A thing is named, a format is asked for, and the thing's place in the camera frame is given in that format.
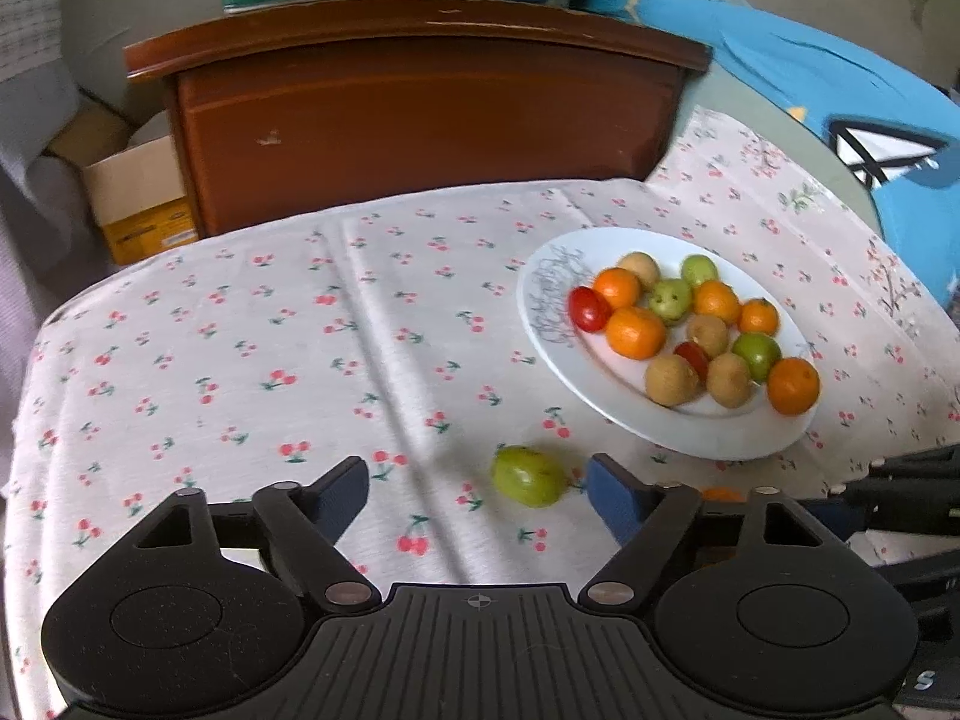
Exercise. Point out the open cardboard box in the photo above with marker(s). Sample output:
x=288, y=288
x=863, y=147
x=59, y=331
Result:
x=135, y=180

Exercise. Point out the cherry-print tablecloth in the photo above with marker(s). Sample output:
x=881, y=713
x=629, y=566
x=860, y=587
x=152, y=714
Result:
x=225, y=330

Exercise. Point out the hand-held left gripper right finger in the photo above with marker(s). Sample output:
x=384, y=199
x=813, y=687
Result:
x=615, y=499

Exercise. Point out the white waffle cloth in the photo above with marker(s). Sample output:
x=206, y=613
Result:
x=30, y=15

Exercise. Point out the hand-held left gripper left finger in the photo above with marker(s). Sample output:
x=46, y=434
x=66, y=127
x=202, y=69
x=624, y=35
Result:
x=341, y=499

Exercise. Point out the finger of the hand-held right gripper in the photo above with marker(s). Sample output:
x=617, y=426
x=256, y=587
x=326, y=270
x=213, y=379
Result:
x=922, y=463
x=832, y=519

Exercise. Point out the green guava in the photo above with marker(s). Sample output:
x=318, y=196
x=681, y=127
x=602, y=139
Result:
x=527, y=475

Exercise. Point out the brown wooden nightstand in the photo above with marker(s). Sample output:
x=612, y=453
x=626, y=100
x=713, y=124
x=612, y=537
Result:
x=412, y=112

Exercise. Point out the grey-green bed sheet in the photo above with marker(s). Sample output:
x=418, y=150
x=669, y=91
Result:
x=787, y=142

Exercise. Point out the blue printed pillow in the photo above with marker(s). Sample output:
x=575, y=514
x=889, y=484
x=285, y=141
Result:
x=825, y=67

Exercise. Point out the red cherry tomato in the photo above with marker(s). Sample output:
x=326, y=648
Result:
x=694, y=360
x=589, y=309

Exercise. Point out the branch-print floral cloth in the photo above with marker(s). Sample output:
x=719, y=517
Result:
x=825, y=262

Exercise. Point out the white flower-print plate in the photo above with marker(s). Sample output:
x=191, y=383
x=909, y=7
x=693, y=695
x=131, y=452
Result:
x=720, y=431

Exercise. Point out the small orange mandarin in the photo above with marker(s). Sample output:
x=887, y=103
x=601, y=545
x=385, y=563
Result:
x=616, y=287

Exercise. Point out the lavender checked cloth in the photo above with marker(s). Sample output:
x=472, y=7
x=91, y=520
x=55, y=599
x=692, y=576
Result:
x=22, y=255

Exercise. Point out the green jujube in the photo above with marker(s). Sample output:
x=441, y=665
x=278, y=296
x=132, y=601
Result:
x=756, y=355
x=699, y=270
x=670, y=300

